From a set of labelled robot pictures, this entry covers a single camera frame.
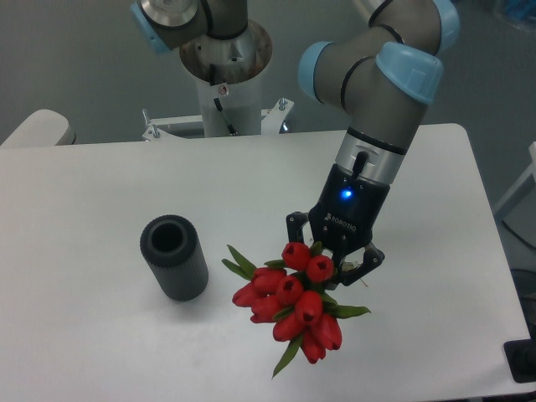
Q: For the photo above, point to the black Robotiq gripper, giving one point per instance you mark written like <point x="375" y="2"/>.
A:
<point x="343" y="221"/>

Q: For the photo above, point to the red tulip bouquet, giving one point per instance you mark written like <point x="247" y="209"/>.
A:
<point x="291" y="294"/>

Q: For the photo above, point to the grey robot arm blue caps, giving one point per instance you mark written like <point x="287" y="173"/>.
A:
<point x="384" y="79"/>

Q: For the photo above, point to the dark grey ribbed vase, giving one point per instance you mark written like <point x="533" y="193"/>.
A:
<point x="171" y="248"/>

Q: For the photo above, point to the black device at table edge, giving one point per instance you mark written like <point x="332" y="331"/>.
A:
<point x="521" y="360"/>

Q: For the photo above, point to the white chair back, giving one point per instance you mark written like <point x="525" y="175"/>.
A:
<point x="43" y="128"/>

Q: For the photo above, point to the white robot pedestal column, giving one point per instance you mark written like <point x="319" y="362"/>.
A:
<point x="228" y="74"/>

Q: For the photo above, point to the white furniture frame right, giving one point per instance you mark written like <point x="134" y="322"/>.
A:
<point x="521" y="187"/>

